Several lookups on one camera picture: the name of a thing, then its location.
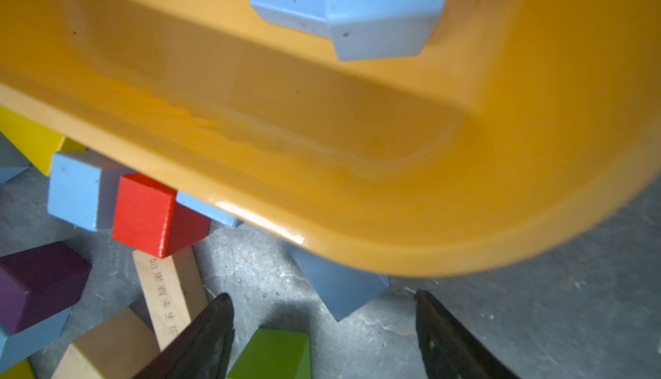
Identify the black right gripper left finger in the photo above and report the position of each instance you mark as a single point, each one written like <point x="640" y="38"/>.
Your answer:
<point x="202" y="350"/>

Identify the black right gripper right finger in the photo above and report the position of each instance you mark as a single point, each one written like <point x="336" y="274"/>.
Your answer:
<point x="448" y="349"/>

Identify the blue long block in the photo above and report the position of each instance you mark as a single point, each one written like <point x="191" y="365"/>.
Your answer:
<point x="342" y="289"/>

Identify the yellow plastic tub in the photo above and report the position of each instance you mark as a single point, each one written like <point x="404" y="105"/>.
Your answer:
<point x="520" y="125"/>

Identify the wooden block slanted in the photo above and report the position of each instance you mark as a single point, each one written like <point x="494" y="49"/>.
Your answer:
<point x="173" y="290"/>

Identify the green cube block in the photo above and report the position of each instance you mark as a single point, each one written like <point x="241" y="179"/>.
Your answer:
<point x="274" y="354"/>

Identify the wooden block middle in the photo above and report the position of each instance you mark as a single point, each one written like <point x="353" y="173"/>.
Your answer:
<point x="118" y="348"/>

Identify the blue block under tub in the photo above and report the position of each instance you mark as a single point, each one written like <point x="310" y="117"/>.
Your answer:
<point x="208" y="210"/>

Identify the red block by tub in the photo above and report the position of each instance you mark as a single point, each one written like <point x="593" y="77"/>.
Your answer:
<point x="149" y="219"/>

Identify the purple cube block centre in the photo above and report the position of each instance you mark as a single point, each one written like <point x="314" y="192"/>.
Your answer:
<point x="39" y="283"/>

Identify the yellow cube block front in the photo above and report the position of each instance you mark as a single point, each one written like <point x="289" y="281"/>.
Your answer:
<point x="21" y="370"/>

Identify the blue block beside red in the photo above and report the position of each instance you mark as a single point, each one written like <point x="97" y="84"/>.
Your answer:
<point x="83" y="188"/>

